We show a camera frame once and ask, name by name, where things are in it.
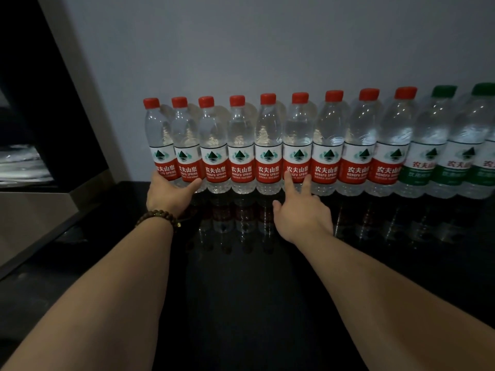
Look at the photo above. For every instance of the person's right hand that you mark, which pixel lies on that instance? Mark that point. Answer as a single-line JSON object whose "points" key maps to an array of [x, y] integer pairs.
{"points": [[303, 218]]}

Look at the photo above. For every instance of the person's left hand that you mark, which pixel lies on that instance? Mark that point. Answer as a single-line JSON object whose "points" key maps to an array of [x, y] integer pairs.
{"points": [[166, 197]]}

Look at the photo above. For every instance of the person's right middle finger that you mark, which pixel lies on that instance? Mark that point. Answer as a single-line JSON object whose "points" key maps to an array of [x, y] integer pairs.
{"points": [[307, 185]]}

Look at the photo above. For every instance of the person's right thumb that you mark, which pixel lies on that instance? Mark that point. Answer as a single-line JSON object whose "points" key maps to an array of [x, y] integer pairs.
{"points": [[277, 207]]}

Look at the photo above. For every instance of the person's left thumb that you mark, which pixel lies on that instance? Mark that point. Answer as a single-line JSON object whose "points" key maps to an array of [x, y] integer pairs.
{"points": [[191, 186]]}

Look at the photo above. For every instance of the clear red-capped water bottle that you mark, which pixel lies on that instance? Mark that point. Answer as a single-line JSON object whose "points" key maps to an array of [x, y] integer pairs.
{"points": [[185, 131], [156, 127]]}

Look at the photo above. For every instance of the person's left forearm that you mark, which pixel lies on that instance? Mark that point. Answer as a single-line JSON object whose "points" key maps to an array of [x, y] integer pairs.
{"points": [[112, 297]]}

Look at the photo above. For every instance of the person's right forearm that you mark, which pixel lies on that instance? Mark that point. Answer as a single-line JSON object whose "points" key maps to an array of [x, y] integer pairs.
{"points": [[379, 305]]}

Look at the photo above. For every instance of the row of red-capped bottles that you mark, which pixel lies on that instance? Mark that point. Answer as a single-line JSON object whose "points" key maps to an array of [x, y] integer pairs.
{"points": [[268, 150]]}

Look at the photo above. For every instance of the green-capped water bottle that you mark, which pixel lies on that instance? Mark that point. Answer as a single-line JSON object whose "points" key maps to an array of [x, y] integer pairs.
{"points": [[470, 123], [488, 166], [425, 127]]}

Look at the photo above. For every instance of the grey metal ledge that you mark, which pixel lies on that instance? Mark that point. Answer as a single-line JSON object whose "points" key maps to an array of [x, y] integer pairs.
{"points": [[34, 220]]}

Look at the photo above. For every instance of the black glass panel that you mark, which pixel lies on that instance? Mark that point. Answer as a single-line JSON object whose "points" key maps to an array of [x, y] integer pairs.
{"points": [[42, 92]]}

